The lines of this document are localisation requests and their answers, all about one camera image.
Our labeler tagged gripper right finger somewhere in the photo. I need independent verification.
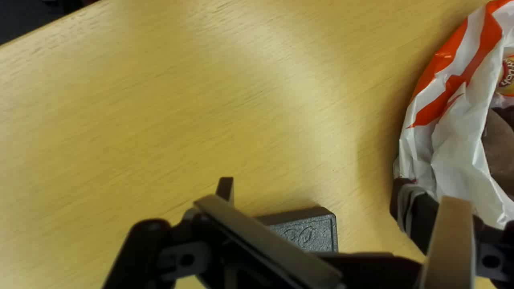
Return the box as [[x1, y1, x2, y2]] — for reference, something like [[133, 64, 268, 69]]
[[419, 197, 514, 289]]

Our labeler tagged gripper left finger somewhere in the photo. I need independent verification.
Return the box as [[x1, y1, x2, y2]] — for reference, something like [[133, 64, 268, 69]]
[[101, 196, 343, 289]]

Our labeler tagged white orange plastic bag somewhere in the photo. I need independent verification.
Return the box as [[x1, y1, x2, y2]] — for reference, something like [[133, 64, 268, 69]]
[[395, 0, 514, 228]]

